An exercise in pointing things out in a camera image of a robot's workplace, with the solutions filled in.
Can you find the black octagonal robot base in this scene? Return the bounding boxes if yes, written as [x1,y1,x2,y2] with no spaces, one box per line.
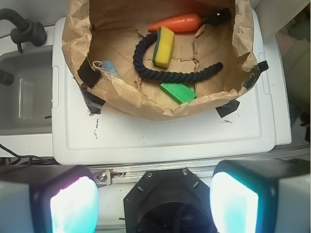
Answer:
[123,168,218,233]

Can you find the black tape left upper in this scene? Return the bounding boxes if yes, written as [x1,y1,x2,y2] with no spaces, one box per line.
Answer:
[77,57,102,90]

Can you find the orange toy carrot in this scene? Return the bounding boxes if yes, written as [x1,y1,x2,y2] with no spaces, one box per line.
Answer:
[148,8,231,33]

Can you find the yellow green sponge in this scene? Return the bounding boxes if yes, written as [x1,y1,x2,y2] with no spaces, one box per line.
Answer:
[153,26,175,68]

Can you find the brown paper bag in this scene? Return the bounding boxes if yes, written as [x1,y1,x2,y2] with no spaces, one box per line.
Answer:
[62,0,258,121]

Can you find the white plastic bin lid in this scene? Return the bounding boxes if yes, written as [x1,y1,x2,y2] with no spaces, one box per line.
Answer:
[52,18,276,165]

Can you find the dark blue twisted rope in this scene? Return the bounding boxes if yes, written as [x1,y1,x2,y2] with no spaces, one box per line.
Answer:
[133,32,224,83]

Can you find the aluminium frame rail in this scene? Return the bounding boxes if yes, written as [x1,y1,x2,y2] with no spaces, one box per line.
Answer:
[93,159,311,187]

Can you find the light blue crumpled item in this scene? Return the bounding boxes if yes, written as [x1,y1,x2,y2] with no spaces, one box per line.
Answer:
[101,60,121,78]

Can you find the green plastic block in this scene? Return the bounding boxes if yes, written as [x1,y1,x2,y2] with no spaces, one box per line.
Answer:
[160,83,197,104]

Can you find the black faucet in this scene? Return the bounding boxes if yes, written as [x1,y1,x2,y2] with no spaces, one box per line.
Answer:
[0,8,47,53]

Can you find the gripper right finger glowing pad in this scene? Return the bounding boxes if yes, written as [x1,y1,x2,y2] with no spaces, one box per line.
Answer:
[209,159,311,233]

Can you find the black cables at left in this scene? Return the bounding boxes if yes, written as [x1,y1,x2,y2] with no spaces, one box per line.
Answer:
[0,143,56,167]

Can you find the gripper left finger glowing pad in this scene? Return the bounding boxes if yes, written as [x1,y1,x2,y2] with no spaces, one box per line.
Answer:
[0,165,99,233]

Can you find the black tape right upper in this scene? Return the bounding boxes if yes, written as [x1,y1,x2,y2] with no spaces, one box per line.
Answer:
[243,60,269,90]

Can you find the black tape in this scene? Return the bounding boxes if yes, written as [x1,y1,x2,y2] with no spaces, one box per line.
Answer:
[215,100,240,118]
[77,57,102,90]
[243,60,269,90]
[79,87,106,114]

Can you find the black tape right lower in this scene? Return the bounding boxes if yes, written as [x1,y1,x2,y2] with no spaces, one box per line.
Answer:
[215,100,240,118]

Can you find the black tape left lower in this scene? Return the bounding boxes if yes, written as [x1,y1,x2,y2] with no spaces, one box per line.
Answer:
[79,87,106,114]

